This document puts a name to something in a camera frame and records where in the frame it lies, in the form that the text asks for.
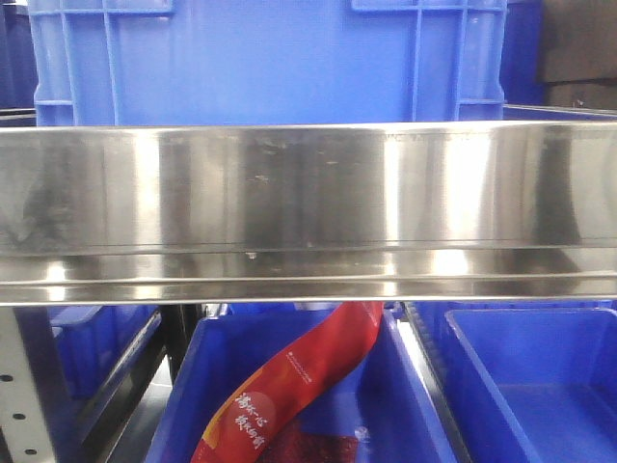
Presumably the dark blue bin left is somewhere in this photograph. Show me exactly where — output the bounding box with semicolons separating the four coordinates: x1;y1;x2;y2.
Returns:
47;305;156;399

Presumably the dark blue bin right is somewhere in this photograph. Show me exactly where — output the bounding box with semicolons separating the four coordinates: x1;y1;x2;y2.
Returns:
411;300;616;462

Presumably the dark blue bin centre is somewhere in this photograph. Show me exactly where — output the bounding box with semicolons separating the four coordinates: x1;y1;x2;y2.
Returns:
146;311;456;462

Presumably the red printed package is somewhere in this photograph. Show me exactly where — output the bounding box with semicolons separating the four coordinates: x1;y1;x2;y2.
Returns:
191;302;384;462

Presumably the dark blue bin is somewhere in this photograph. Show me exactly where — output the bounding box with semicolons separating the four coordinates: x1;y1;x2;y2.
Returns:
47;305;156;399
146;311;456;462
411;300;616;462

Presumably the blue plastic crate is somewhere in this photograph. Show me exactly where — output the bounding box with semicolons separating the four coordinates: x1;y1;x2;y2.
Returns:
27;1;507;125

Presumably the white perforated shelf post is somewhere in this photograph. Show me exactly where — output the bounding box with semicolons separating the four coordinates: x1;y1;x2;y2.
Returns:
1;308;56;462

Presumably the stainless steel shelf rail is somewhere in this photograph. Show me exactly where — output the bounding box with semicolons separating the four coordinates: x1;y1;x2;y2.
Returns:
1;121;616;306

